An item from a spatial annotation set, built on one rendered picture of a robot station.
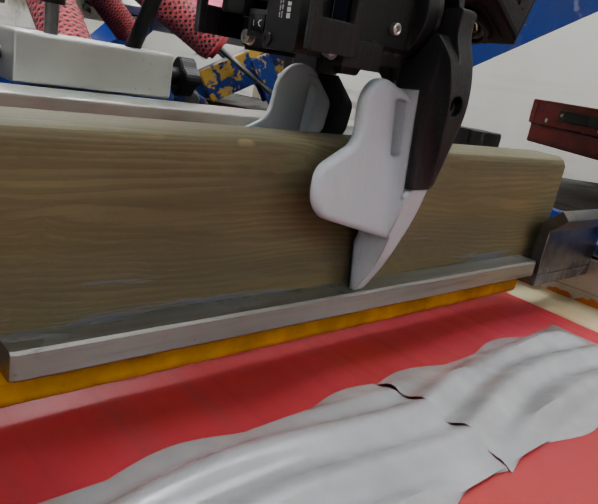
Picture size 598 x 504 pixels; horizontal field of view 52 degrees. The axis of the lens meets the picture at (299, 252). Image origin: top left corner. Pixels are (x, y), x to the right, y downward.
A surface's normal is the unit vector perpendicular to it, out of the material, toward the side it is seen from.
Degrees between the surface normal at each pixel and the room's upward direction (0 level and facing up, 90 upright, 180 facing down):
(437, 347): 0
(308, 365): 0
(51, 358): 90
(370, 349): 0
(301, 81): 96
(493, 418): 34
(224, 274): 90
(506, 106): 90
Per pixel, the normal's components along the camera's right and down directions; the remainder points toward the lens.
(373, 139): 0.67, 0.22
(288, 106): 0.58, 0.43
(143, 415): 0.18, -0.94
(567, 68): -0.73, 0.07
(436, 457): 0.44, -0.61
